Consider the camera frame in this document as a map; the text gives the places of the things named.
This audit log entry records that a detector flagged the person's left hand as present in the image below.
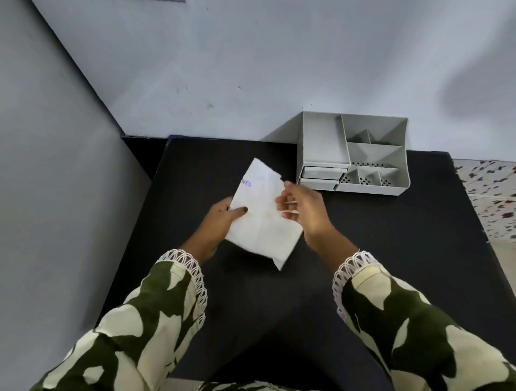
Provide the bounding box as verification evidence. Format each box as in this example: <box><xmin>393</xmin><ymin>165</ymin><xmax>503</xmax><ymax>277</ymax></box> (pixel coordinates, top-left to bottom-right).
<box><xmin>195</xmin><ymin>197</ymin><xmax>249</xmax><ymax>254</ymax></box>

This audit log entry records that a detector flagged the person's right hand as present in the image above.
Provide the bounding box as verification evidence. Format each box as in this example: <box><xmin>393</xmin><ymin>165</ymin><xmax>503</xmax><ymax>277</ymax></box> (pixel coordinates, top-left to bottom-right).
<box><xmin>275</xmin><ymin>181</ymin><xmax>336</xmax><ymax>247</ymax></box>

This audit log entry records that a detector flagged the white paper packet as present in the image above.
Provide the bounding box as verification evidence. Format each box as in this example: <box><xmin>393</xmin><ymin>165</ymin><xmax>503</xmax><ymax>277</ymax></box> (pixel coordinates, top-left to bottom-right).
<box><xmin>225</xmin><ymin>157</ymin><xmax>304</xmax><ymax>271</ymax></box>

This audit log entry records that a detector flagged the person's left forearm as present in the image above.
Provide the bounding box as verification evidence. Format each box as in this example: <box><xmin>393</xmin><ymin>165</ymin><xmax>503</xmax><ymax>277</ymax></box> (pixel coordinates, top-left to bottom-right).
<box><xmin>30</xmin><ymin>235</ymin><xmax>228</xmax><ymax>391</ymax></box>

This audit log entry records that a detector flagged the person's right forearm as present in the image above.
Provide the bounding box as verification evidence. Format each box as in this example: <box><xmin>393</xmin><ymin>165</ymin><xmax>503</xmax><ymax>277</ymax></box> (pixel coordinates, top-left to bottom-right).
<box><xmin>303</xmin><ymin>225</ymin><xmax>516</xmax><ymax>391</ymax></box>

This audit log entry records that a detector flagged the grey plastic desk organizer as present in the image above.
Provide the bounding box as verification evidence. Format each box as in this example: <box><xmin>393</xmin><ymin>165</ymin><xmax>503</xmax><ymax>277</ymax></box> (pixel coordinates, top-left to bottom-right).
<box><xmin>260</xmin><ymin>111</ymin><xmax>411</xmax><ymax>197</ymax></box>

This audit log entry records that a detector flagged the black table mat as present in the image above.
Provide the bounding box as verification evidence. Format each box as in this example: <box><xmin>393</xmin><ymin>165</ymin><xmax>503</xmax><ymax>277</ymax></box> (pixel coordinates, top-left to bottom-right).
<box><xmin>96</xmin><ymin>135</ymin><xmax>516</xmax><ymax>391</ymax></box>

